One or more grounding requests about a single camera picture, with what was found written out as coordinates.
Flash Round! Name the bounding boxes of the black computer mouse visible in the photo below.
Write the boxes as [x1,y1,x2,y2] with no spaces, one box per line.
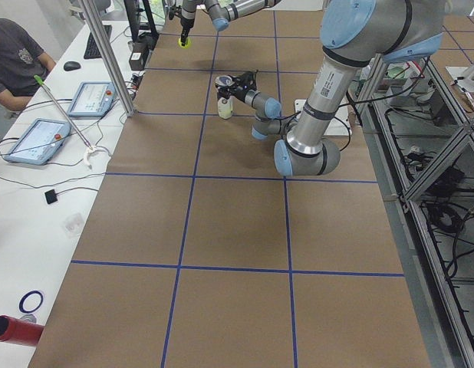
[63,61,81,71]

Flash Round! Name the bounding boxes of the teach pendant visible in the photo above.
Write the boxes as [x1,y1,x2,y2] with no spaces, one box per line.
[67,81,117,118]
[4,118,71,166]

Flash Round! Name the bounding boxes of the small black square pad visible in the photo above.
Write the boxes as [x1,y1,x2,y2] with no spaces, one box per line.
[44,189,58,205]

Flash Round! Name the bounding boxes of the red bottle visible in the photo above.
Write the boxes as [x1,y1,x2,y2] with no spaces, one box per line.
[0,315,44,347]

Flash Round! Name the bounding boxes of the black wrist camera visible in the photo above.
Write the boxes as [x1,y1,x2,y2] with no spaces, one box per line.
[168,3,182,20]

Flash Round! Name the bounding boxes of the black keyboard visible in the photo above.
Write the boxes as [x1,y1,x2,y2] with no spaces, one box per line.
[83,24,113,60]

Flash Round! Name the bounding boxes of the black monitor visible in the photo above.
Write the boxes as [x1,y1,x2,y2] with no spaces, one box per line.
[123,0,159,42]

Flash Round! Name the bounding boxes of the white pedestal column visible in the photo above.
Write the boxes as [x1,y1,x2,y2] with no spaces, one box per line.
[294,98,352,137]

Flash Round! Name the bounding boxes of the aluminium frame post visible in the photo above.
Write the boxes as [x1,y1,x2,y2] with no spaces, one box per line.
[79,0,135,117]

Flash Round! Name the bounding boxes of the seated man grey shirt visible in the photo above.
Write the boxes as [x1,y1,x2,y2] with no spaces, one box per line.
[0,18,56,111]

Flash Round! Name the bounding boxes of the upper teach pendant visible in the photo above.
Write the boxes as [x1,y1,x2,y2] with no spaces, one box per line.
[67,81,117,118]

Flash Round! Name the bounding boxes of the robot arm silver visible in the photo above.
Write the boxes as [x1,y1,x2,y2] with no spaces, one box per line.
[215,1,446,176]
[179,0,281,48]

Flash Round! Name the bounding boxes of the metal rod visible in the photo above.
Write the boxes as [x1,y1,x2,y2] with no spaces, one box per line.
[34,74,112,168]

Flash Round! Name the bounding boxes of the small electronics board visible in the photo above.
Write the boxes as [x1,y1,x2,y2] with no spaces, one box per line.
[129,74,143,90]

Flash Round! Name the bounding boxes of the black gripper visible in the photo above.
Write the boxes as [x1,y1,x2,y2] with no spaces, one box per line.
[217,71,258,103]
[180,18,193,38]

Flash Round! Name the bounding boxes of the tennis ball far yellow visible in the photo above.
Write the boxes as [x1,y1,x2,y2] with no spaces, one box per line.
[178,38,192,49]

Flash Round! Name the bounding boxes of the blue ring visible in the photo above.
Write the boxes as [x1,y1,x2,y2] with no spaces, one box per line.
[19,290,44,314]

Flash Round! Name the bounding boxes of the lower teach pendant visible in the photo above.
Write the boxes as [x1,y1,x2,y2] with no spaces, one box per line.
[4,118,71,166]

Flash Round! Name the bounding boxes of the black box white label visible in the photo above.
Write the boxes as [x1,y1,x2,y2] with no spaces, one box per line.
[129,42,150,71]

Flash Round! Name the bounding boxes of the white tennis ball can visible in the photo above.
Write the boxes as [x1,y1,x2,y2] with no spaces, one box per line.
[215,75,233,120]

